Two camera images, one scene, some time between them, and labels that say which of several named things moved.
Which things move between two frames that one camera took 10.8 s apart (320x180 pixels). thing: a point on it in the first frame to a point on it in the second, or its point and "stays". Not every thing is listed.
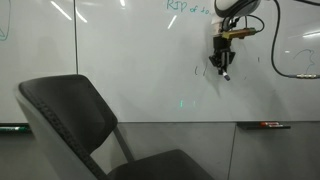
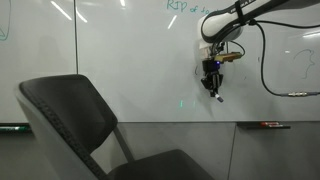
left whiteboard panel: [37, 41] stays
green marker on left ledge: [13, 128] stays
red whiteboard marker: [269, 123] stays
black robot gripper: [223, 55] to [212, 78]
